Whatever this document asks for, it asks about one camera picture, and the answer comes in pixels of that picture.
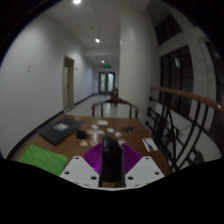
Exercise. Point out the small pale wrapper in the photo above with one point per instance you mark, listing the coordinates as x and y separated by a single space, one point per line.
83 142
92 143

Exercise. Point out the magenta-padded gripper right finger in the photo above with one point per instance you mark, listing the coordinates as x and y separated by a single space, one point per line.
145 170

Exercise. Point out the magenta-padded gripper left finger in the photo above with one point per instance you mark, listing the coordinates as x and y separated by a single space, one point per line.
78 170

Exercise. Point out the white paper sheet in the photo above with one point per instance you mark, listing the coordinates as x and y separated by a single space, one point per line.
150 145

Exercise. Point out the glass double door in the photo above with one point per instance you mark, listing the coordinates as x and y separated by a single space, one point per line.
106 82

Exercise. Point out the red and white wrapper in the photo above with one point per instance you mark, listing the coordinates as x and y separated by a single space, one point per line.
121 141

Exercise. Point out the side doorway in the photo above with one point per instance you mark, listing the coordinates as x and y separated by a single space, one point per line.
68 83

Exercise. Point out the wooden armchair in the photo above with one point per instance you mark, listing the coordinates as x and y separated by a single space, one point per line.
115 100

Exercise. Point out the green mouse pad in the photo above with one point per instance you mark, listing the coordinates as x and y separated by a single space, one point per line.
45 159

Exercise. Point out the dark framed window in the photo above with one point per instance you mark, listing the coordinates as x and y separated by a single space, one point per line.
176 80

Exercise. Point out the small black round object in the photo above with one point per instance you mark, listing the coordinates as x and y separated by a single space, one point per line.
81 134

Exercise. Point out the small white box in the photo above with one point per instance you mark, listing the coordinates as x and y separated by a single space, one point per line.
103 122

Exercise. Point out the small white wrapper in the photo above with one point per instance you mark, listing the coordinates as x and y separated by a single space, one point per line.
94 126
100 132
118 134
110 130

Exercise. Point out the green exit sign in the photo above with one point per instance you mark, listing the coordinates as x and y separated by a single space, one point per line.
106 66

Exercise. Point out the recessed ceiling lights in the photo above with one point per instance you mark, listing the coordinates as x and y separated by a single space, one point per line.
97 40

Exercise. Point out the black railing with wooden handrail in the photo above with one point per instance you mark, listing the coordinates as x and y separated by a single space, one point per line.
180 133

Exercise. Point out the black closed laptop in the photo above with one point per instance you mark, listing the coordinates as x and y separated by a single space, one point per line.
60 129

